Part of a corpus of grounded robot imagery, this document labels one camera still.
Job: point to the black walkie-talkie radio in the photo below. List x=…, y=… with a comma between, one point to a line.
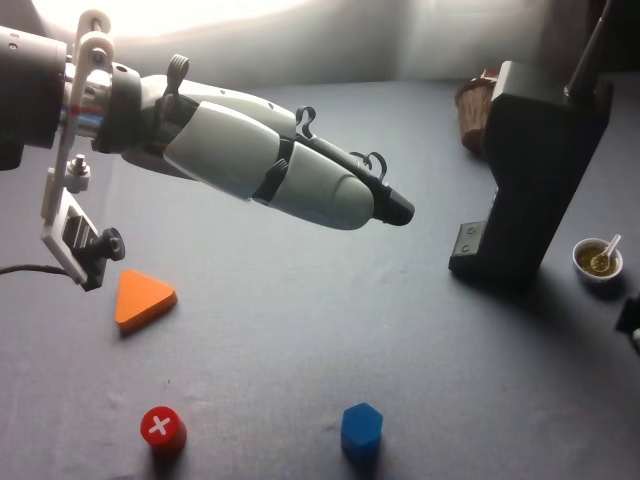
x=540, y=175

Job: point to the toy green soup bowl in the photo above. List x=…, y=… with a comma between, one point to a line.
x=597, y=262

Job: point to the red cylinder with white cross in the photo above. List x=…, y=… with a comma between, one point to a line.
x=162, y=430

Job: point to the blue hexagon block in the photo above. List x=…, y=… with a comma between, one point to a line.
x=361, y=430

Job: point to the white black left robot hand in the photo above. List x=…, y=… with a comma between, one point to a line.
x=240, y=145

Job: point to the grey table cloth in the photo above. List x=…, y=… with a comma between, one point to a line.
x=320, y=325

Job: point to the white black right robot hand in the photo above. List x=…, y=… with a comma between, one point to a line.
x=631, y=320

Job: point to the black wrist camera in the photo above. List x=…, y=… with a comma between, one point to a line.
x=95, y=250

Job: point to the orange triangle block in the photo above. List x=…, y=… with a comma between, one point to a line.
x=142, y=300

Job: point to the white backdrop sheet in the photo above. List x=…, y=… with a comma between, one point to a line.
x=350, y=40

